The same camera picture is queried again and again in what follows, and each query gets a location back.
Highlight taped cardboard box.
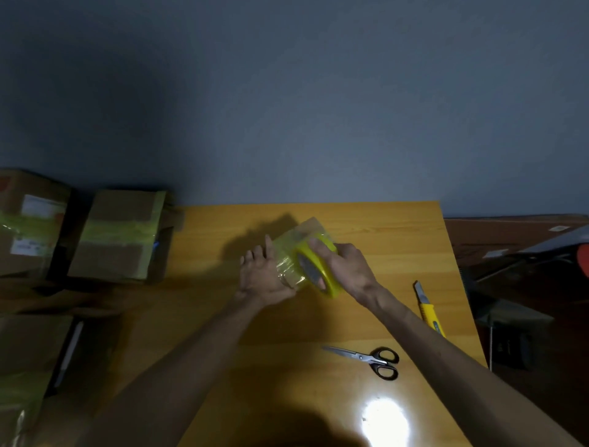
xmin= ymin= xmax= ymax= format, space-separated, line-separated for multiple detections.
xmin=67 ymin=189 xmax=176 ymax=283

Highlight person's right hand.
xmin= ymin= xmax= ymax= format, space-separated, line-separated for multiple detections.
xmin=307 ymin=237 xmax=385 ymax=309

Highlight person's left hand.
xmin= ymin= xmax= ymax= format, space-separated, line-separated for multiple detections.
xmin=237 ymin=234 xmax=299 ymax=307

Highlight black handled scissors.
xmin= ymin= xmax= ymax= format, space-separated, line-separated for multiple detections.
xmin=321 ymin=346 xmax=399 ymax=381

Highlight yellow packing tape roll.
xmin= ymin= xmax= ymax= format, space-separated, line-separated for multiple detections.
xmin=271 ymin=217 xmax=343 ymax=299

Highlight person's left forearm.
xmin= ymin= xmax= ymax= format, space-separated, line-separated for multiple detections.
xmin=76 ymin=291 xmax=270 ymax=447

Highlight cardboard box with white labels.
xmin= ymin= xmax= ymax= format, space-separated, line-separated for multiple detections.
xmin=0 ymin=169 xmax=72 ymax=277

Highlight yellow utility knife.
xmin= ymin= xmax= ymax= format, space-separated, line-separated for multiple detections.
xmin=413 ymin=280 xmax=446 ymax=338

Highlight person's right forearm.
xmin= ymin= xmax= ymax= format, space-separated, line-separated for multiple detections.
xmin=364 ymin=285 xmax=581 ymax=447

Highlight open cardboard box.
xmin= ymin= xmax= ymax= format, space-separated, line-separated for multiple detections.
xmin=0 ymin=313 xmax=116 ymax=447

